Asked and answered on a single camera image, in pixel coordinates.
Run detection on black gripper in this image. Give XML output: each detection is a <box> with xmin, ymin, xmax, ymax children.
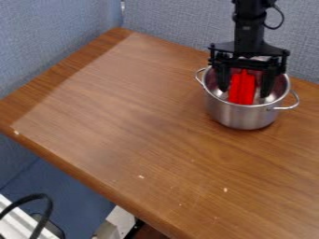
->
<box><xmin>208</xmin><ymin>18</ymin><xmax>291</xmax><ymax>98</ymax></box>

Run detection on stainless steel pot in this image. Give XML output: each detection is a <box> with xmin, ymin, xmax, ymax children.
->
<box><xmin>195</xmin><ymin>66</ymin><xmax>301</xmax><ymax>130</ymax></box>

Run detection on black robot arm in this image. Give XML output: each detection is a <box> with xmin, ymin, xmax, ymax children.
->
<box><xmin>208</xmin><ymin>0</ymin><xmax>291</xmax><ymax>98</ymax></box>

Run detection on red rectangular block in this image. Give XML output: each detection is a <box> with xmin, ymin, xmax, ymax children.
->
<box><xmin>228</xmin><ymin>69</ymin><xmax>258</xmax><ymax>105</ymax></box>

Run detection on white equipment under table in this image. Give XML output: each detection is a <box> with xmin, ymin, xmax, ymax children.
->
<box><xmin>0</xmin><ymin>193</ymin><xmax>66</xmax><ymax>239</ymax></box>

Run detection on black cable loop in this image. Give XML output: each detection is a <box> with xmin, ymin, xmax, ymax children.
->
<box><xmin>0</xmin><ymin>193</ymin><xmax>55</xmax><ymax>239</ymax></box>

